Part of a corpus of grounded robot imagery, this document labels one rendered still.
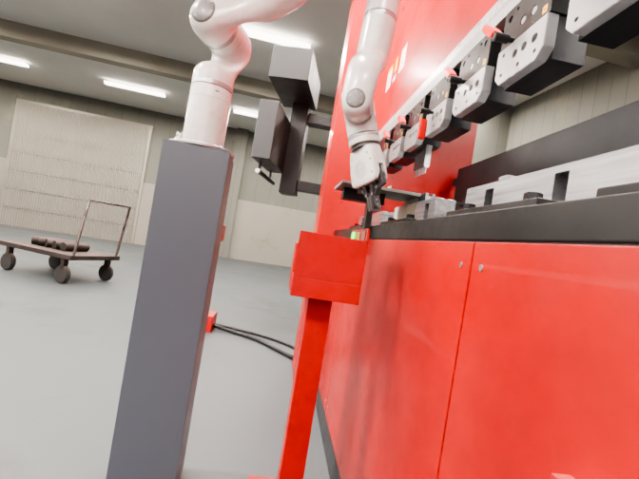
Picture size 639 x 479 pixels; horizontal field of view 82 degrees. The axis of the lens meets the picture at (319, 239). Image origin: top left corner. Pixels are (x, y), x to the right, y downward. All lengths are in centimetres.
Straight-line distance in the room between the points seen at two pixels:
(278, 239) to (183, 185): 918
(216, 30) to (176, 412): 106
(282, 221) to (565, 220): 987
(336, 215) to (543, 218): 172
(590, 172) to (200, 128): 92
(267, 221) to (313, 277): 937
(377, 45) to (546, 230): 74
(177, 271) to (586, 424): 93
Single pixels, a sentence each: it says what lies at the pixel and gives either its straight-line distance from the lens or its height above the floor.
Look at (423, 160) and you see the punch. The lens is 133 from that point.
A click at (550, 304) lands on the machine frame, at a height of 76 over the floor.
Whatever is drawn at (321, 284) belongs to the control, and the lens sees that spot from 85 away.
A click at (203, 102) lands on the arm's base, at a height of 113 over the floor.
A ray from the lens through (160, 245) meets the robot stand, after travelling 109.
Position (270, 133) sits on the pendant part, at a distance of 234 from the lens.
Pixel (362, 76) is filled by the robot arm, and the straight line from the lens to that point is 97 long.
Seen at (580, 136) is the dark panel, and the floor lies 129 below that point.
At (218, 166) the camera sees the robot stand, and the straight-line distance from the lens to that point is 108.
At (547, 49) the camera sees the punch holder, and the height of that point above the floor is 119.
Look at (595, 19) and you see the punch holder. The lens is 75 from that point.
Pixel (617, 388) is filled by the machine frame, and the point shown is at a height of 71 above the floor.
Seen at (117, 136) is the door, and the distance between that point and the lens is 1097.
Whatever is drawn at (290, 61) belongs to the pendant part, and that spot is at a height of 186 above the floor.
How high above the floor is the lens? 79
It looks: 1 degrees up
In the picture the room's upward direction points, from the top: 9 degrees clockwise
